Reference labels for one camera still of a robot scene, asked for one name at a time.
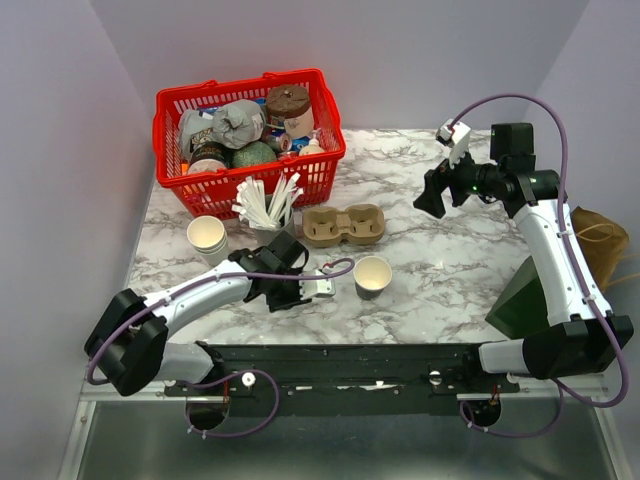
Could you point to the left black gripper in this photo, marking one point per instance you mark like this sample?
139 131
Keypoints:
294 301

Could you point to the dark green paper bag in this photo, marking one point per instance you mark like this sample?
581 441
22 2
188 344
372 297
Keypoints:
520 309

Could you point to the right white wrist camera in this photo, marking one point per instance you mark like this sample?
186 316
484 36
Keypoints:
454 135

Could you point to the stack of paper cups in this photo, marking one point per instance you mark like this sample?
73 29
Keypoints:
208 236

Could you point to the brown lid cream tub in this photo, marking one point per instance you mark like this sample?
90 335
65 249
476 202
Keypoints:
289 106

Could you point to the green glitter ball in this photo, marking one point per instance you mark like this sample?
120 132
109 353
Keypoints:
253 154

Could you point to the brown paper bag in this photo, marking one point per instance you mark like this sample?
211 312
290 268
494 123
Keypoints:
603 243

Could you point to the black paper coffee cup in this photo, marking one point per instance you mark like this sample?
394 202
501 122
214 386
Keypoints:
372 275

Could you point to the white pump bottle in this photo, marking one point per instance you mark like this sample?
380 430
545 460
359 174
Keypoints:
313 146

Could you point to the small metal can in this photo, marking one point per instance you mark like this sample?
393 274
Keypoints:
284 142

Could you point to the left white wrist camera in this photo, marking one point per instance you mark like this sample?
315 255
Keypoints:
323 287

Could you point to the grey wrapped package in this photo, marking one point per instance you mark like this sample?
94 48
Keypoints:
238 123

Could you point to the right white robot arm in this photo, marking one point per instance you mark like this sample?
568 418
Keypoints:
574 341

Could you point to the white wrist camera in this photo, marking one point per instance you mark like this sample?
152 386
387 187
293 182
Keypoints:
323 287
454 135

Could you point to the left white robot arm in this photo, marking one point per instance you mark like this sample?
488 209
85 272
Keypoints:
129 347

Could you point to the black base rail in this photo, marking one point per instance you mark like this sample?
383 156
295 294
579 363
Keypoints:
346 380

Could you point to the patterned grey pouch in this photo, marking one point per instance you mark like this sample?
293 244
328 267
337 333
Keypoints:
195 130

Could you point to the metal straw holder cup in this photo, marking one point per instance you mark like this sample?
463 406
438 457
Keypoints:
286 224

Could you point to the brown pulp cup carrier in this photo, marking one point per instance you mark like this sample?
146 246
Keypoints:
324 227

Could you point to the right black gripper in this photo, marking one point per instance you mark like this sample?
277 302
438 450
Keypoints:
430 199

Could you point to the red plastic shopping basket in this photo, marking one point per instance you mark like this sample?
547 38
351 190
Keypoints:
213 193

